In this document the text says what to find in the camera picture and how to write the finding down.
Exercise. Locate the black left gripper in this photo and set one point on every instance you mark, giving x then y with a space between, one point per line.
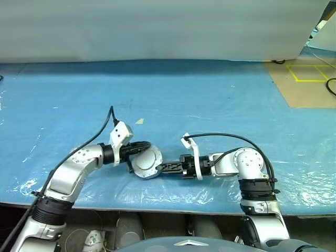
125 153

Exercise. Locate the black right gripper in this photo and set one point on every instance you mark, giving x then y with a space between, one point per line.
187 166

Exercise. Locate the round silver housing lid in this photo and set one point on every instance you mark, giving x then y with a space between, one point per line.
147 161

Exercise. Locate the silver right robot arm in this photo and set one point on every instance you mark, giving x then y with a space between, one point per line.
249 162

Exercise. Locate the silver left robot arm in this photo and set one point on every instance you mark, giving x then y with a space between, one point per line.
65 173

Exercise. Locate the small beige tape scrap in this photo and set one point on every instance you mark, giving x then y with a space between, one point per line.
140 121

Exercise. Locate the grey rounded cylinder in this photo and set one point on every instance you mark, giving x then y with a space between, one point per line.
130 231
206 227

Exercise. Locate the grey-blue robot torso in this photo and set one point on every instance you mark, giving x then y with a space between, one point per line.
173 245

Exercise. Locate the blue plastic table cover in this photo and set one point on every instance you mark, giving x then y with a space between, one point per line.
78 92

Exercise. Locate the white grey shoe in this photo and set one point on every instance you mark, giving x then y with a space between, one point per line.
237 239

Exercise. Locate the white shoe green print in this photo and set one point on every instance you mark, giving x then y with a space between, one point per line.
94 239

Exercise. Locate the white backdrop board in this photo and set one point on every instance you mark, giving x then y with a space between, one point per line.
157 26

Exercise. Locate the brown cardboard floor mat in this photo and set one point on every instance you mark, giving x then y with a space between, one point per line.
302 90

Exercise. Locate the white background panel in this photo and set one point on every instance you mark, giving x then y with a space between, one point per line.
325 34

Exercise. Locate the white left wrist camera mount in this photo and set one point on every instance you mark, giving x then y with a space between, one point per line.
119 134

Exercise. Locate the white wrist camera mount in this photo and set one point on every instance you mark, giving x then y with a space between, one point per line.
119 134
197 165

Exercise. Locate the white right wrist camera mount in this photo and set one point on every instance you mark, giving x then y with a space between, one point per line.
197 165

